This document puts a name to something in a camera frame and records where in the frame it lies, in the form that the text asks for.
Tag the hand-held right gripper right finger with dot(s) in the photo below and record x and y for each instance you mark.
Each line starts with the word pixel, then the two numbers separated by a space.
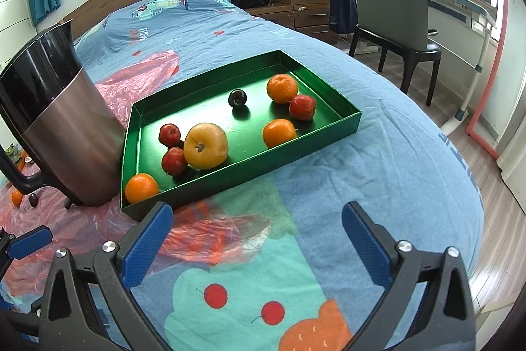
pixel 365 244

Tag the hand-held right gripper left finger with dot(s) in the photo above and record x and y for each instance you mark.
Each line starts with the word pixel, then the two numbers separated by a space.
pixel 148 244

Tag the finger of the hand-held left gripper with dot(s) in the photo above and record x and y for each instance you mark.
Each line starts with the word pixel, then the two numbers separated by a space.
pixel 31 240
pixel 20 320

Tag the orange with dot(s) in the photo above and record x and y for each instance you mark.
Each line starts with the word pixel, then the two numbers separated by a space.
pixel 282 88
pixel 16 197
pixel 141 187
pixel 279 132

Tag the small red apple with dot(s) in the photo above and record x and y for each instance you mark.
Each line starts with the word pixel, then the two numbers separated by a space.
pixel 169 134
pixel 302 107
pixel 174 160

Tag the yellow apple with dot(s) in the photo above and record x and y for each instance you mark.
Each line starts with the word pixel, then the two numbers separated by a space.
pixel 205 145

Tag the green rectangular tray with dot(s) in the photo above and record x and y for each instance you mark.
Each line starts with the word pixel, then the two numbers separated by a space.
pixel 205 104

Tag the dark purple plum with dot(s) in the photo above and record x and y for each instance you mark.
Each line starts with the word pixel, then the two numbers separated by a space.
pixel 237 98
pixel 33 201

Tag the pink plastic sheet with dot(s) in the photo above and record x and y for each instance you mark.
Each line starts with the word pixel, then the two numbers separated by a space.
pixel 205 236

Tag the blue printed bedspread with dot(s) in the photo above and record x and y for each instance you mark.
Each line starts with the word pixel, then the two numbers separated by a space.
pixel 370 170

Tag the orange plate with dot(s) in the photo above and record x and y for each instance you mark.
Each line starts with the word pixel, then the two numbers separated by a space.
pixel 25 162

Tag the green bok choy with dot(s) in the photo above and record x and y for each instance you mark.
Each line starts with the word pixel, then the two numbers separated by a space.
pixel 12 153

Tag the black and steel electric kettle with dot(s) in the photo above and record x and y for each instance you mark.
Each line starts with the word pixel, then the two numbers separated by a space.
pixel 70 120

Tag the navy tote bag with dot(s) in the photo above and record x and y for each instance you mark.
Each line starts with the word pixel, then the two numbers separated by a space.
pixel 343 14

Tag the white wardrobe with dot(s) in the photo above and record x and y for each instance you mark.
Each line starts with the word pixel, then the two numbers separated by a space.
pixel 12 5

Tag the low wooden nightstand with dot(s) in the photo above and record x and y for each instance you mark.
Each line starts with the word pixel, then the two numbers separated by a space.
pixel 271 11

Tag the pink standing frame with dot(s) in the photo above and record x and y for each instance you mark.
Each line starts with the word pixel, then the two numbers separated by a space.
pixel 502 46

